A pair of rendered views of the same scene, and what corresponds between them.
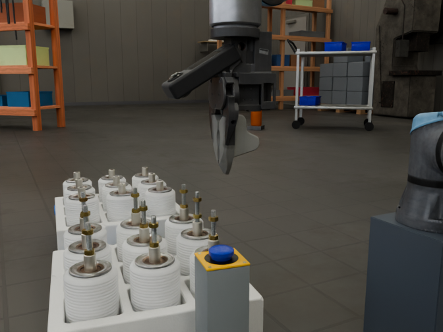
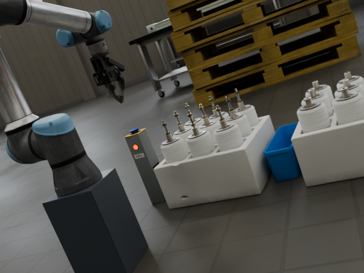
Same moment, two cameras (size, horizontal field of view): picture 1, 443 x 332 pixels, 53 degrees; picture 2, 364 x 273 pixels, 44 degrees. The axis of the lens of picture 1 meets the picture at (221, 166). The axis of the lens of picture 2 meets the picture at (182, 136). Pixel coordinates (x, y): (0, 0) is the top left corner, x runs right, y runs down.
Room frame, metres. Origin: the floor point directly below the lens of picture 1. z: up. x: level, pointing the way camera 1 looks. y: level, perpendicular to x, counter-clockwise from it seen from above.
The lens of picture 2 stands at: (2.16, -1.10, 0.62)
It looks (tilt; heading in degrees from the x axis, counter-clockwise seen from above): 12 degrees down; 138
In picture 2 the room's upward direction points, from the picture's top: 21 degrees counter-clockwise
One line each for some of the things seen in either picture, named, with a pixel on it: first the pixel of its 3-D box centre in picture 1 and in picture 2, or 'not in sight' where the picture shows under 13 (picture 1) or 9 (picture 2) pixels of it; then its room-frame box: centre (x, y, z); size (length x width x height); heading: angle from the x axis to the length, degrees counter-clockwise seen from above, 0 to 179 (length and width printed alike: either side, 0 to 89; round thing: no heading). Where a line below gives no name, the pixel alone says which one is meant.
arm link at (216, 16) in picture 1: (234, 15); (98, 49); (0.67, -0.02, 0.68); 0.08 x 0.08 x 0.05
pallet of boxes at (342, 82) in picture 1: (354, 80); not in sight; (8.75, -2.58, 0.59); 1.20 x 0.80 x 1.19; 27
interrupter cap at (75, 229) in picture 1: (85, 228); (242, 108); (0.98, 0.32, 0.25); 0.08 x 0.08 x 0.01
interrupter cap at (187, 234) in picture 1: (197, 234); (196, 134); (0.95, 0.05, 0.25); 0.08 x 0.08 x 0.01
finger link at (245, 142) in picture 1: (240, 144); (112, 94); (0.66, -0.03, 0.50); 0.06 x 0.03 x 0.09; 109
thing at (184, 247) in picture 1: (198, 272); (205, 156); (0.95, 0.05, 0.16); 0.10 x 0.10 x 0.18
